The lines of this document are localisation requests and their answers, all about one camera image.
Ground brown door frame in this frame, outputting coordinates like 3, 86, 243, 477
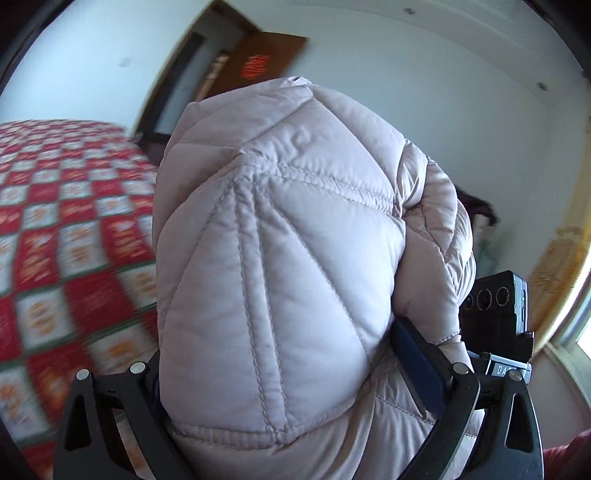
133, 1, 259, 164

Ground red sleeve forearm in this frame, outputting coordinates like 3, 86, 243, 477
543, 429, 591, 480

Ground window with frame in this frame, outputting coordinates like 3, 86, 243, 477
550, 291, 590, 403

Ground light pink quilted down jacket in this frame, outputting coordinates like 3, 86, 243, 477
153, 78, 476, 479

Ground yellow curtain left of window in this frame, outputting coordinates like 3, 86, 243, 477
528, 220, 590, 356

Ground red double happiness decal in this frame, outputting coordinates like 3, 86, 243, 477
239, 54, 271, 83

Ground red patchwork bear bedspread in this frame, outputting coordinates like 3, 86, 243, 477
1, 119, 157, 479

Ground brown wooden door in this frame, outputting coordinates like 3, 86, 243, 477
205, 32, 308, 98

